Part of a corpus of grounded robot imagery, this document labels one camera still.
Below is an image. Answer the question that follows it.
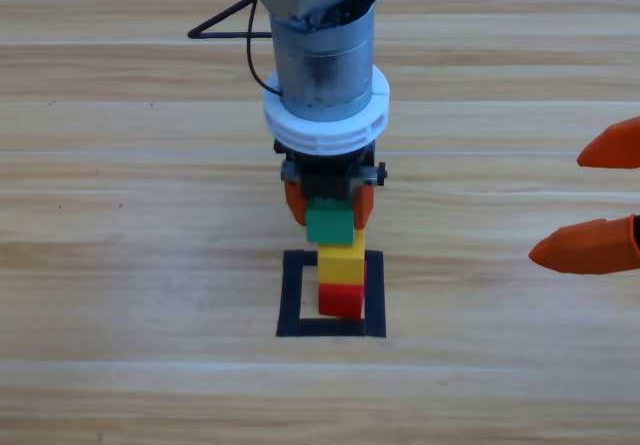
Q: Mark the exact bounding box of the green wooden block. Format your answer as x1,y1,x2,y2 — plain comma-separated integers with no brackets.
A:
304,199,356,245

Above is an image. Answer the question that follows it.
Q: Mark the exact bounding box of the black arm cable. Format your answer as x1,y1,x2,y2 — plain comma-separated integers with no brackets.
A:
187,0,275,89

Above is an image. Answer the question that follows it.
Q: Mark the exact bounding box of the yellow wooden block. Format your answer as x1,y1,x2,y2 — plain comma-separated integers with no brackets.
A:
317,228,368,286

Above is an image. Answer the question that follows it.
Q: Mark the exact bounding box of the black tape square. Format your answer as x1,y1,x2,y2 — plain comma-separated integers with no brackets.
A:
275,248,388,340

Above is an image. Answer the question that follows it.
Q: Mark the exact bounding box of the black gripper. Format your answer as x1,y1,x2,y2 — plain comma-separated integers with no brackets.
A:
273,137,389,230
528,116,640,276

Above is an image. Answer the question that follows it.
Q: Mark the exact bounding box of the red wooden block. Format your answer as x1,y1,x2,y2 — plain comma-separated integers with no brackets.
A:
317,259,369,320

